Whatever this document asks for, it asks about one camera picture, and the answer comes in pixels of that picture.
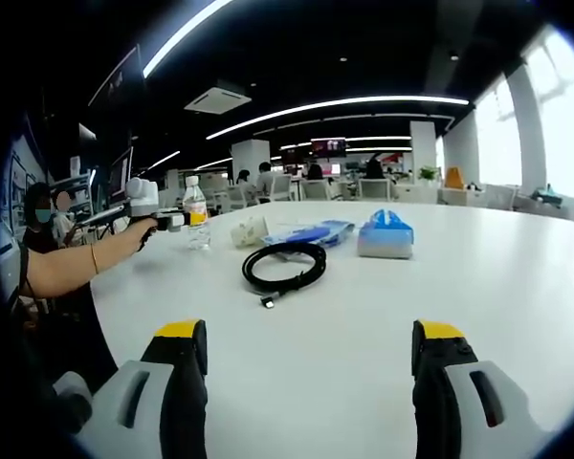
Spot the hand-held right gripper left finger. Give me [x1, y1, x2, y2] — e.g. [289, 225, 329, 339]
[76, 318, 209, 459]

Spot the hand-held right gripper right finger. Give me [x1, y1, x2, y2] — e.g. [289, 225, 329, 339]
[410, 318, 554, 459]

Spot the clear plastic water bottle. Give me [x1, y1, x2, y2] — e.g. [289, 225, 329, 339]
[182, 174, 212, 251]

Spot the white paper cup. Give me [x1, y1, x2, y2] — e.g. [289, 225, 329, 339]
[229, 215, 270, 250]

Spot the black cable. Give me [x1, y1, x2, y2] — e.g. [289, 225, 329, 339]
[241, 243, 328, 312]

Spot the blue-lid wet wipes pack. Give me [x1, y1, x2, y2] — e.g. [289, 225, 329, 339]
[259, 218, 357, 251]

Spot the blue tissue pack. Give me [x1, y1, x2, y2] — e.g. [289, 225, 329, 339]
[356, 208, 415, 261]

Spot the white tabletop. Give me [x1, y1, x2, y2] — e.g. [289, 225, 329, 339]
[89, 200, 574, 459]

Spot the person's left hand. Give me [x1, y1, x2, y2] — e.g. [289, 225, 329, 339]
[122, 217, 157, 255]

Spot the desktop monitor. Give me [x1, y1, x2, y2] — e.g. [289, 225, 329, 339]
[106, 145, 136, 198]

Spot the row of white office chairs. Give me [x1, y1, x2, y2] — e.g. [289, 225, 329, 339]
[205, 172, 394, 212]

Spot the ceiling air conditioner vent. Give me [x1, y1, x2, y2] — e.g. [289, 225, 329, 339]
[183, 85, 253, 117]

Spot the large dark hanging panel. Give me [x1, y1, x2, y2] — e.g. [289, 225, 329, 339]
[87, 43, 145, 108]

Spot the straight ceiling light strip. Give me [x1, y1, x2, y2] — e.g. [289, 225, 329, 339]
[142, 0, 236, 80]

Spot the hanging display screen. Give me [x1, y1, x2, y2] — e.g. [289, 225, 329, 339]
[310, 136, 348, 160]

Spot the teal object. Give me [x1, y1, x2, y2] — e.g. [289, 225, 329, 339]
[530, 186, 568, 208]

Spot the long curved ceiling light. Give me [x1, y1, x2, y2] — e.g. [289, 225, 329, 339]
[205, 95, 472, 142]

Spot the blue white wall poster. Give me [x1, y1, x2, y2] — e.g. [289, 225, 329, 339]
[0, 137, 47, 251]

